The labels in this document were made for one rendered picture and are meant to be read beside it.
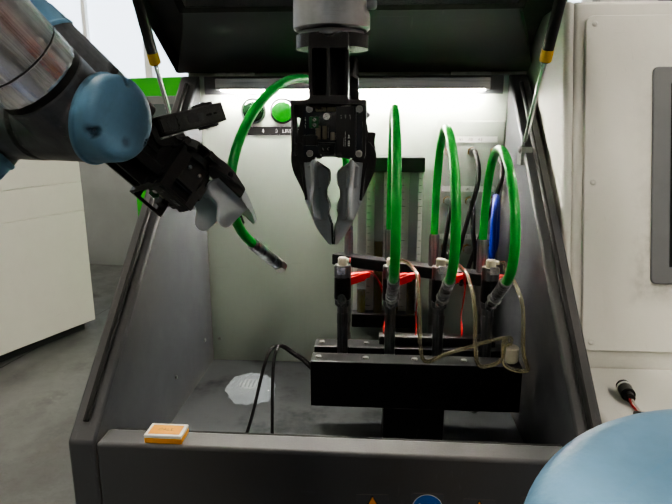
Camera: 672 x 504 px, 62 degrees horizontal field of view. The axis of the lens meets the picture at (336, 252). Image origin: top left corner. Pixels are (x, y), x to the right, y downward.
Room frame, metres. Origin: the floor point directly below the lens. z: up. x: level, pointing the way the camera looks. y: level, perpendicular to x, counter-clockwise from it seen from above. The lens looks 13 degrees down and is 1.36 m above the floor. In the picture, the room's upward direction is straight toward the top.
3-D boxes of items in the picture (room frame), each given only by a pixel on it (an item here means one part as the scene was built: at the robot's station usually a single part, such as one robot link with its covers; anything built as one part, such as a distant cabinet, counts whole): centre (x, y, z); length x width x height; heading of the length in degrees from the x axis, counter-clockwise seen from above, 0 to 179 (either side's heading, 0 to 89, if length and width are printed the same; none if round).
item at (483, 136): (1.15, -0.27, 1.21); 0.13 x 0.03 x 0.31; 86
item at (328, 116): (0.58, 0.00, 1.38); 0.09 x 0.08 x 0.12; 176
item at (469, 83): (1.16, -0.03, 1.43); 0.54 x 0.03 x 0.02; 86
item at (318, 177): (0.59, 0.02, 1.28); 0.06 x 0.03 x 0.09; 176
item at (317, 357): (0.89, -0.13, 0.91); 0.34 x 0.10 x 0.15; 86
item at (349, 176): (0.59, -0.01, 1.28); 0.06 x 0.03 x 0.09; 176
